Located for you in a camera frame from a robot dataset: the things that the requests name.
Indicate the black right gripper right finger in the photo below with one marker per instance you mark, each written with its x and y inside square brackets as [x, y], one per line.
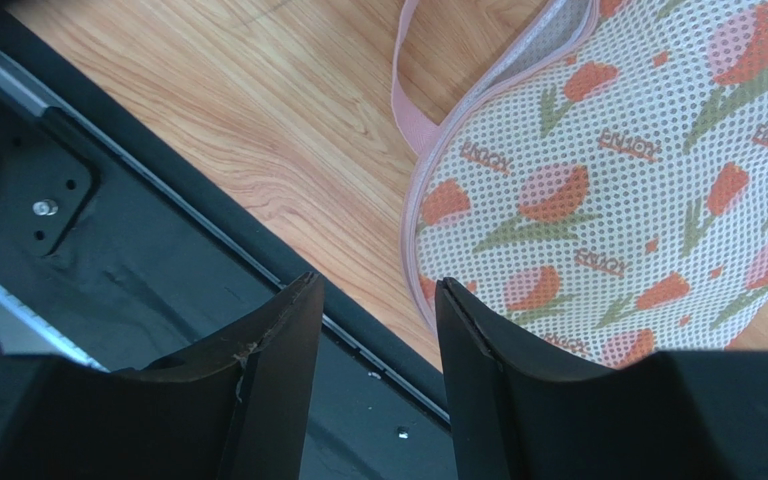
[522, 408]

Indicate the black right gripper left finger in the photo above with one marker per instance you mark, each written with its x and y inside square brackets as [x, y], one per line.
[233, 405]

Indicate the floral mesh laundry bag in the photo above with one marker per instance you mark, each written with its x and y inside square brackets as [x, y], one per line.
[604, 185]

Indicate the aluminium frame rail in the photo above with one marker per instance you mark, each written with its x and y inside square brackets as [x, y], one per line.
[18, 306]

